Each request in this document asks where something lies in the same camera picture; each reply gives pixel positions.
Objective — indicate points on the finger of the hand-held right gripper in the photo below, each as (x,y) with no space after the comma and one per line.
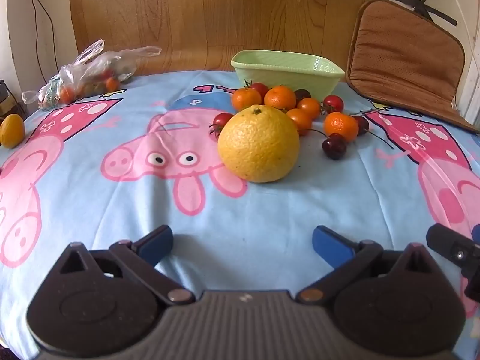
(448,245)

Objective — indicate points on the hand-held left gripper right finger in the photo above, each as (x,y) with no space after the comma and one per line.
(332,245)

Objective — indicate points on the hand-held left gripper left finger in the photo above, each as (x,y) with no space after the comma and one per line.
(155,245)

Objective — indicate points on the tangerine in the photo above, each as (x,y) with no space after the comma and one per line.
(341,126)
(280,97)
(245,100)

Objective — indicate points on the large yellow orange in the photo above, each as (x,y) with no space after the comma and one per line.
(258,144)

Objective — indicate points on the orange cherry tomato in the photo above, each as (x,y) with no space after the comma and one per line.
(300,120)
(309,107)

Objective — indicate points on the red cherry tomato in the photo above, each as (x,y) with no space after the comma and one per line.
(333,104)
(222,122)
(260,89)

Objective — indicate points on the green plastic basket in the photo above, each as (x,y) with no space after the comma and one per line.
(285,71)

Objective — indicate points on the cartoon pig printed blanket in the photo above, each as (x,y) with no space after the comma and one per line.
(112,202)

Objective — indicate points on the small orange bagged fruit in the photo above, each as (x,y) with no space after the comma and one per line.
(112,83)
(67,95)

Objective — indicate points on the small yellow citrus fruit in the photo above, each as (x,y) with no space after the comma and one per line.
(12,131)

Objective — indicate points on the clear plastic bag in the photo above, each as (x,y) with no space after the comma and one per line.
(86,71)

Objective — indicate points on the brown seat cushion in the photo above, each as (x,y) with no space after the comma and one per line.
(405,56)

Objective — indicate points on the black tape strips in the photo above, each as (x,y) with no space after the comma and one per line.
(446,18)

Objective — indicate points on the wooden headboard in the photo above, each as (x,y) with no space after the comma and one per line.
(210,15)

